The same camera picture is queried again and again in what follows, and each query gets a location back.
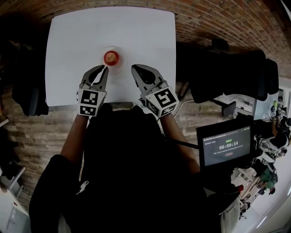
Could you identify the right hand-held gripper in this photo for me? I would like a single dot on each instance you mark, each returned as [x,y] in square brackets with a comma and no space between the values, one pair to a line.
[164,97]

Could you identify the black office chair with jacket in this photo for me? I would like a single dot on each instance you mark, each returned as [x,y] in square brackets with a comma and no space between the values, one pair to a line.
[227,75]

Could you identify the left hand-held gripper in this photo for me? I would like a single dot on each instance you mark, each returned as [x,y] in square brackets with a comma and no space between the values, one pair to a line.
[88,99]

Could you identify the red knob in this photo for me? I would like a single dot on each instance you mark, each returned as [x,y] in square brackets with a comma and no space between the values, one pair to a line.
[239,188]

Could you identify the black monitor screen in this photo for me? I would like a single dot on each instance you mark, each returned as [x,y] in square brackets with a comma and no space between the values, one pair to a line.
[226,145]

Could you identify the person's left forearm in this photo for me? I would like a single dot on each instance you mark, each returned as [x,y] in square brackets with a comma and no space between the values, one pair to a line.
[73,138]

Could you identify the white plate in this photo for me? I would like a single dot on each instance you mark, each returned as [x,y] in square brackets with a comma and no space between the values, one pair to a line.
[116,69]

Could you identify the red apple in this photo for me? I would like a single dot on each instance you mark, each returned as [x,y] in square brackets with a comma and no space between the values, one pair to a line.
[111,58]

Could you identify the person's right forearm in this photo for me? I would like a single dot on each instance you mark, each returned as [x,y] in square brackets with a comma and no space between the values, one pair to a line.
[179,145]

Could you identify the person's black clothing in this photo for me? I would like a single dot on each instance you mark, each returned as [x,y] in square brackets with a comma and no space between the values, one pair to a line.
[136,173]

